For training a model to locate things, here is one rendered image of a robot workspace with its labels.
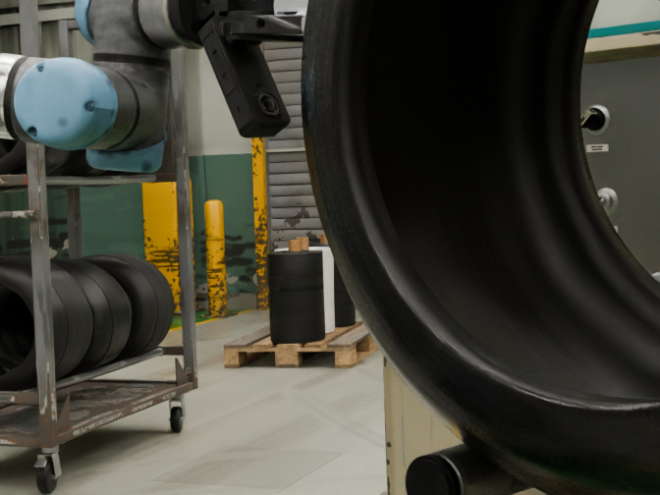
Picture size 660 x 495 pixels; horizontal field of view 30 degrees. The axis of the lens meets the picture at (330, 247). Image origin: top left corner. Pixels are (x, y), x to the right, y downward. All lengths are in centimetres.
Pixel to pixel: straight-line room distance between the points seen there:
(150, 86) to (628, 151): 61
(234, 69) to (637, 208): 61
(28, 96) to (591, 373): 51
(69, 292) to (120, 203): 694
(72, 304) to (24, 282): 20
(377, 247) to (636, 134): 72
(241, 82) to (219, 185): 1009
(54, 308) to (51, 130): 364
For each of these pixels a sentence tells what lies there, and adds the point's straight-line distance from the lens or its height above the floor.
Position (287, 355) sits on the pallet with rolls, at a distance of 748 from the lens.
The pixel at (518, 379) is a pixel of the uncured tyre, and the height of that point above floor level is 98.
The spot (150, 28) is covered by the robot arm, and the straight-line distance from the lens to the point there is 116.
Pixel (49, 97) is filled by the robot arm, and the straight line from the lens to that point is 106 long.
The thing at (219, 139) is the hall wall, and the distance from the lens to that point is 1118.
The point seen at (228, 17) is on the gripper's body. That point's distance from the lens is 108.
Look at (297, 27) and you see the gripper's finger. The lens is 101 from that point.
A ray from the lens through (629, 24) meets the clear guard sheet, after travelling 150.
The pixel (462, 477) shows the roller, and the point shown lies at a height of 91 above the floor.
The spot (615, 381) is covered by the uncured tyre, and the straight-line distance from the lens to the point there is 101.
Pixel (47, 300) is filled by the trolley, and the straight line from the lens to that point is 459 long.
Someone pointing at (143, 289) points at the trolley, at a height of 68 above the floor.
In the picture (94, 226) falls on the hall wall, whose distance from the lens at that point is 1185.
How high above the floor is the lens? 111
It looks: 3 degrees down
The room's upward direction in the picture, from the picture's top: 2 degrees counter-clockwise
